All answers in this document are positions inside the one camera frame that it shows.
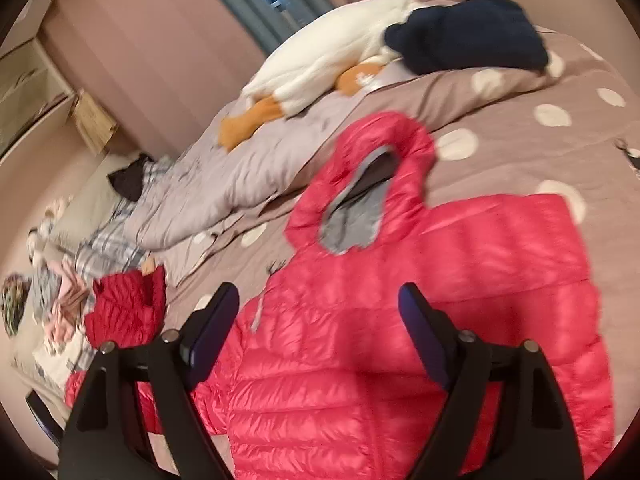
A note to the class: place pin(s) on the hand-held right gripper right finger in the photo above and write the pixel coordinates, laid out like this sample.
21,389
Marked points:
426,336

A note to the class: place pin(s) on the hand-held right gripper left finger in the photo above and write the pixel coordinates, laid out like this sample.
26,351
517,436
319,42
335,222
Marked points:
209,332

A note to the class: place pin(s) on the pink hooded down jacket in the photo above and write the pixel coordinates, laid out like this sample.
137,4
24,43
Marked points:
350,360

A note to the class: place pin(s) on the pile of pink clothes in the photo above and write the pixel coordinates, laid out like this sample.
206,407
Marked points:
67,300

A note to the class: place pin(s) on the dark red down jacket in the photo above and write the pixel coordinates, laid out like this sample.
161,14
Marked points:
125,310

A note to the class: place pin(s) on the plaid bedding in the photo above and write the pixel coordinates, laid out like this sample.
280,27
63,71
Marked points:
110,252

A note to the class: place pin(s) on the grey quilt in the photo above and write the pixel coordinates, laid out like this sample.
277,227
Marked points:
240,175

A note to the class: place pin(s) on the dark brown cloth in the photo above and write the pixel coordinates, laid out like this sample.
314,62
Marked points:
131,177

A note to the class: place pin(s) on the beige pillow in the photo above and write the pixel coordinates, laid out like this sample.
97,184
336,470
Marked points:
90,200

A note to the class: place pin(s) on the dark patterned cloth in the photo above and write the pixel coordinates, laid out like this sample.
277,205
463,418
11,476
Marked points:
14,302

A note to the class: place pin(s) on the polka dot bed cover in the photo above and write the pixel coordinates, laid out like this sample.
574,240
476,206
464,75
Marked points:
505,135

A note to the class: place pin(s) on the tan woven basket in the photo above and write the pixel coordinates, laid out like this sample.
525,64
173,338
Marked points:
92,120

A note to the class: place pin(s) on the white goose plush toy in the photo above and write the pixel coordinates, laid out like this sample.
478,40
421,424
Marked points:
320,55

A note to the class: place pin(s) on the white cabinet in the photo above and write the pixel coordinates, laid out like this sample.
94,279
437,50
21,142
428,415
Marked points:
27,90

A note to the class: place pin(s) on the navy blue garment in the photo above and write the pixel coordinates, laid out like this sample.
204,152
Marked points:
470,35

